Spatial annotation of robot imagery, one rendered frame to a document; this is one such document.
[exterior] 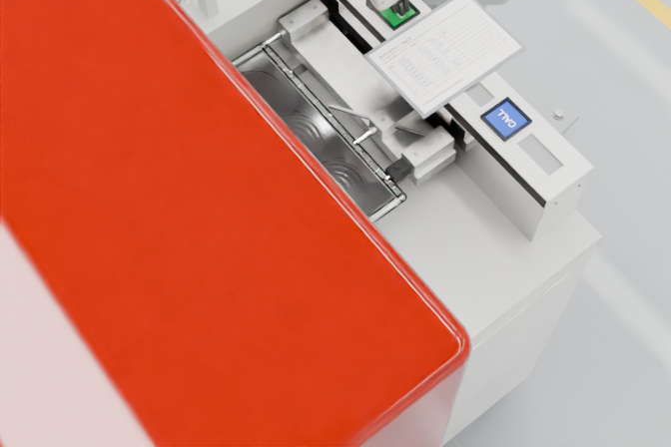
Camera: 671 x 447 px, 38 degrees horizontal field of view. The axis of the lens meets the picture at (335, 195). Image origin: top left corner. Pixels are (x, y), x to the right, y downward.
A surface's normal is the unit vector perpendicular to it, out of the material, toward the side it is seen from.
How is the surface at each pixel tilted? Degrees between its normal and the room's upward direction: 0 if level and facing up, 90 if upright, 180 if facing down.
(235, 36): 90
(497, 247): 0
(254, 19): 90
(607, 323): 0
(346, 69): 0
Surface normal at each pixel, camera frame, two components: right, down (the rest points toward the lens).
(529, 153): -0.02, -0.46
